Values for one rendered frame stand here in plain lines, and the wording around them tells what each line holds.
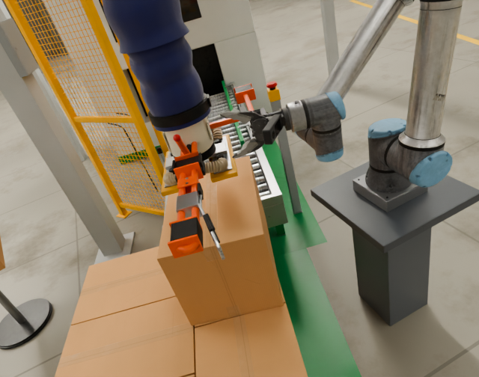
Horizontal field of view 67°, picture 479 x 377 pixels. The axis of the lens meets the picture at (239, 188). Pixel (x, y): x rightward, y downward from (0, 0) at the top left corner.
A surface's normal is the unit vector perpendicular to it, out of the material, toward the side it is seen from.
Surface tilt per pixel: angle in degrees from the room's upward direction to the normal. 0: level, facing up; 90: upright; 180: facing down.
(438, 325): 0
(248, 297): 90
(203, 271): 90
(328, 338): 0
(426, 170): 96
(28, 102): 90
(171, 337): 0
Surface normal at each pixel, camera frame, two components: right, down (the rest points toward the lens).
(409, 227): -0.24, -0.81
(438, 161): 0.31, 0.54
